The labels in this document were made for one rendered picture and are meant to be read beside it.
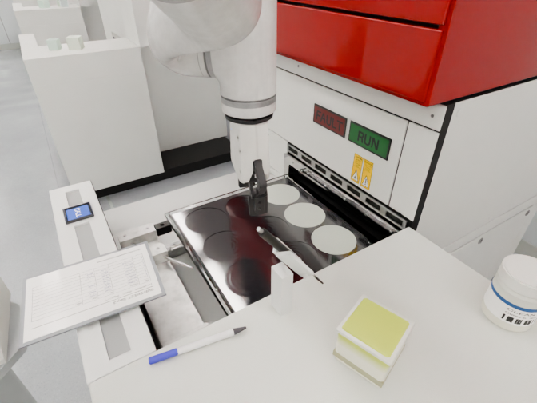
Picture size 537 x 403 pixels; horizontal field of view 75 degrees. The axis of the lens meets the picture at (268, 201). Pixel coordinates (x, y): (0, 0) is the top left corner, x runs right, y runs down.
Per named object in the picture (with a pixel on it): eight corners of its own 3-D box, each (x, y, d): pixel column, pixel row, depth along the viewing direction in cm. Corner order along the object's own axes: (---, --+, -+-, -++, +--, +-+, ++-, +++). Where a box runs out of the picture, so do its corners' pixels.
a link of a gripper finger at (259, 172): (248, 144, 57) (248, 173, 60) (259, 169, 51) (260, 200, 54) (255, 143, 57) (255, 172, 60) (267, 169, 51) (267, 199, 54)
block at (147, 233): (153, 231, 84) (151, 221, 83) (157, 239, 82) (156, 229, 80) (119, 243, 81) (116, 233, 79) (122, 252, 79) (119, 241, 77)
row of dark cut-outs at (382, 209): (288, 149, 105) (288, 142, 104) (405, 229, 75) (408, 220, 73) (287, 150, 105) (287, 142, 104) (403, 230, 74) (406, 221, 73)
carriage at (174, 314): (155, 238, 87) (153, 229, 85) (218, 356, 61) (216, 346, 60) (121, 250, 83) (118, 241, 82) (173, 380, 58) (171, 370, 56)
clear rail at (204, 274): (169, 215, 88) (169, 210, 88) (240, 325, 62) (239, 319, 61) (164, 217, 88) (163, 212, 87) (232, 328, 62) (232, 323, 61)
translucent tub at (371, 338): (356, 322, 54) (363, 293, 50) (403, 352, 50) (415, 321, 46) (330, 357, 49) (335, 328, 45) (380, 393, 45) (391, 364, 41)
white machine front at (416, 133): (239, 141, 139) (233, 30, 116) (403, 271, 82) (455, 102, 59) (232, 144, 138) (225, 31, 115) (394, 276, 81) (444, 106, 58)
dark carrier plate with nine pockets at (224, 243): (287, 178, 102) (287, 177, 102) (374, 247, 78) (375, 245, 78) (172, 217, 87) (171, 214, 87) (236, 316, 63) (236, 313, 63)
